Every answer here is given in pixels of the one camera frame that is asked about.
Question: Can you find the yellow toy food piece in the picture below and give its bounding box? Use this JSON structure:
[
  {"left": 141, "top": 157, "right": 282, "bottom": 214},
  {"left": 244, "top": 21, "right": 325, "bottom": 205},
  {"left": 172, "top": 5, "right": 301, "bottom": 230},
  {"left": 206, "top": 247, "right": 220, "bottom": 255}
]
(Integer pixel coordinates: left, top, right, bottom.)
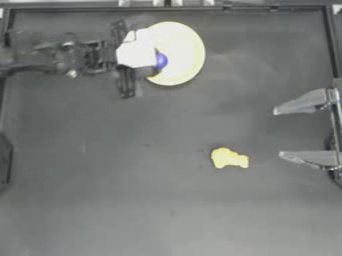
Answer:
[{"left": 210, "top": 147, "right": 252, "bottom": 170}]

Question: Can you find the purple toy eggplant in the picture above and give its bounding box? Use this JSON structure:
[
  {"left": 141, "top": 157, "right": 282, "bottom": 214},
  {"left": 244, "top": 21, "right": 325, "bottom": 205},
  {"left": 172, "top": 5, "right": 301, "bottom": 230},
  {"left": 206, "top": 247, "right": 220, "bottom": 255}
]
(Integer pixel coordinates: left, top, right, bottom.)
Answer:
[{"left": 153, "top": 52, "right": 170, "bottom": 71}]

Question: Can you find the yellow round plate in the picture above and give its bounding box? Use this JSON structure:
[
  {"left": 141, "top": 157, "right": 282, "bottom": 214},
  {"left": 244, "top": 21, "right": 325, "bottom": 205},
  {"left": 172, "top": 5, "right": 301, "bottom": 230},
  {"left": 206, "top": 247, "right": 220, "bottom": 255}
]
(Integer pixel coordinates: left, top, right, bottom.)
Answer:
[{"left": 146, "top": 21, "right": 208, "bottom": 87}]

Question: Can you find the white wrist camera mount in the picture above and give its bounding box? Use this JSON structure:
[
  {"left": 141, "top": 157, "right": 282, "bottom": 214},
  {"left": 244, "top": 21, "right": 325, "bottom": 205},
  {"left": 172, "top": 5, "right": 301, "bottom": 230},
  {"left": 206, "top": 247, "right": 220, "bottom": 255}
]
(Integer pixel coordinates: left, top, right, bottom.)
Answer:
[{"left": 115, "top": 27, "right": 160, "bottom": 70}]

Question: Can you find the black table frame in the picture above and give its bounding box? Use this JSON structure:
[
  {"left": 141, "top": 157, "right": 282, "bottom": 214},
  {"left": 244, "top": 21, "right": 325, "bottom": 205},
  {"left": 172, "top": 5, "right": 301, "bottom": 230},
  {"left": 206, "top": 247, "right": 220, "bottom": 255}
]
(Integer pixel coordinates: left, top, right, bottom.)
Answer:
[{"left": 0, "top": 0, "right": 342, "bottom": 188}]

